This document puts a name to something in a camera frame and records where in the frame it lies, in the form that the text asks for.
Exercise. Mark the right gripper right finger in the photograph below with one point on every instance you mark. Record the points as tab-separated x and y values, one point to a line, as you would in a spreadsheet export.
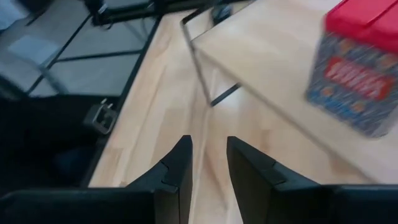
280	199

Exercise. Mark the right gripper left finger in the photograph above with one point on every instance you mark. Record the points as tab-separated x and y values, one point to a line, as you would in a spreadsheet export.
140	202

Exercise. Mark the red spice tin box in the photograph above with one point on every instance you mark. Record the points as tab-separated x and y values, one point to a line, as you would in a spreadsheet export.
351	77

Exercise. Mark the metal table edge clamp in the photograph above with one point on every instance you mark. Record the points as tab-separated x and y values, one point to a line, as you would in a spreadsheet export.
101	118

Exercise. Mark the wooden shelf black metal frame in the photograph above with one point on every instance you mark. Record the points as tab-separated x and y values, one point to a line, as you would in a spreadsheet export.
264	46

